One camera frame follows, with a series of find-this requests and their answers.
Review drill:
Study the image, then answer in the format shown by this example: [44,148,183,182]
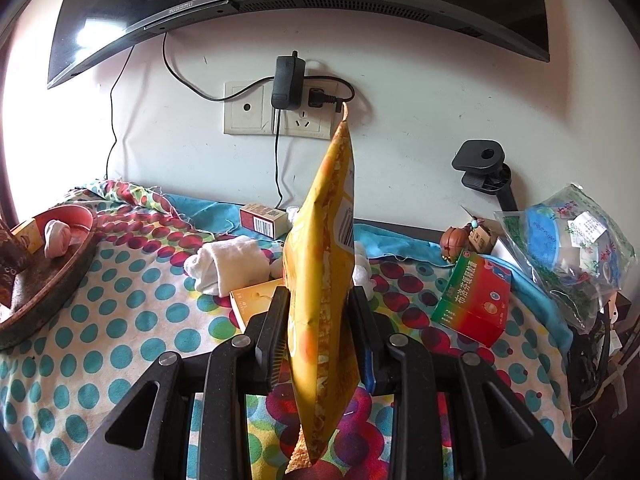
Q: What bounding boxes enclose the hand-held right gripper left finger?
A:
[74,287,293,480]

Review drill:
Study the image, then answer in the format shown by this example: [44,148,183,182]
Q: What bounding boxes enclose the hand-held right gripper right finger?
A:
[347,285,581,480]

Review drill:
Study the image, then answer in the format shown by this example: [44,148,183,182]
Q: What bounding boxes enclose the yellow cardboard box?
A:
[230,280,291,333]

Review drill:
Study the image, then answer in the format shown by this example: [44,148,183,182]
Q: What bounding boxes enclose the white packet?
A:
[184,235,274,297]

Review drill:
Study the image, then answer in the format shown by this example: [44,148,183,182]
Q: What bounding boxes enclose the yellow snack bag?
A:
[282,101,373,473]

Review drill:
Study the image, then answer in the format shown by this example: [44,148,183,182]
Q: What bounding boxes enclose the round red basket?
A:
[0,205,99,351]

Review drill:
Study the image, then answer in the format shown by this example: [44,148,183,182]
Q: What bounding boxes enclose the white plush toy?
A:
[352,255,379,302]

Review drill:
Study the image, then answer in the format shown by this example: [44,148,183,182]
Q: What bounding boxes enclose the green and red medicine box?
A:
[431,251,512,348]

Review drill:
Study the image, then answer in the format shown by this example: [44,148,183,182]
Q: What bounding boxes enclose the small red box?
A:
[239,203,290,241]

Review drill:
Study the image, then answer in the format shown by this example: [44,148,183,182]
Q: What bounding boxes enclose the brown gourd figurine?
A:
[440,220,488,262]

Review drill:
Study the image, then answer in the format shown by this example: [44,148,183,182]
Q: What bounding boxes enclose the polka dot cloth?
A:
[0,179,573,480]

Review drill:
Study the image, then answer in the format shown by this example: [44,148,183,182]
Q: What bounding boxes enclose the small cardboard box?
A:
[470,222,507,256]

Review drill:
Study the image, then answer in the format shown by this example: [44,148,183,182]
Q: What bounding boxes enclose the clear plastic bag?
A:
[494,184,640,332]

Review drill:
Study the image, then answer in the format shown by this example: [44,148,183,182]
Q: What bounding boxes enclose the black power adapter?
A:
[271,51,304,110]

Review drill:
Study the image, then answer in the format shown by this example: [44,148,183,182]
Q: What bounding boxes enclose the small yellow box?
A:
[10,218,46,254]

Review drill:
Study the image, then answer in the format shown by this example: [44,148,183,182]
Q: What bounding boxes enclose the brown patterned bag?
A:
[0,225,37,311]

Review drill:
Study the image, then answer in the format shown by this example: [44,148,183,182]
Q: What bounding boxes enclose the black adapter cable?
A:
[272,107,287,211]

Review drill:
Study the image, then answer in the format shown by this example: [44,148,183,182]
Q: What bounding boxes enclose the white wall socket plate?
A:
[284,77,347,140]
[223,80,267,136]

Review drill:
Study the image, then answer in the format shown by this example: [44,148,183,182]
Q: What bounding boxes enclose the black cable bundle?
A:
[567,305,632,407]

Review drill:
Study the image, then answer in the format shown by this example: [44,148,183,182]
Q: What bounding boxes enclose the black clamp mount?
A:
[451,140,519,211]

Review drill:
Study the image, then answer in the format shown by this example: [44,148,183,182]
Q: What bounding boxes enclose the black wall plug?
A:
[304,87,352,109]

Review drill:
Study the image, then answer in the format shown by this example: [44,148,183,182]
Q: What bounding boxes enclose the black television cable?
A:
[161,30,275,102]

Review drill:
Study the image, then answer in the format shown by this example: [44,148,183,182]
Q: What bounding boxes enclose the thin black cable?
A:
[104,47,137,182]

